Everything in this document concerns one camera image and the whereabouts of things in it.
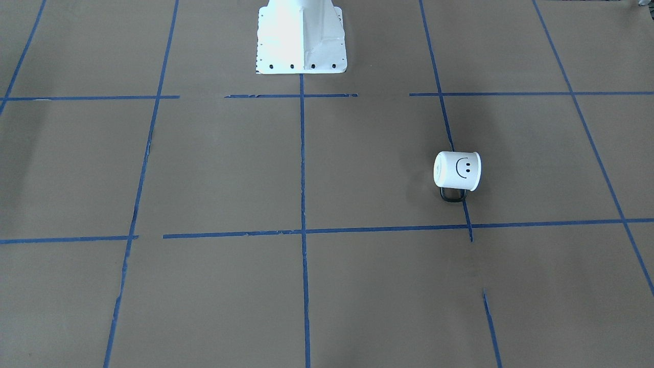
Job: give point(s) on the white smiley face mug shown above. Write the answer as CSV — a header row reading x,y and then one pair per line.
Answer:
x,y
457,171

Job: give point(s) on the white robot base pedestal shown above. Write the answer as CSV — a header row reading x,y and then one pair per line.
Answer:
x,y
300,37

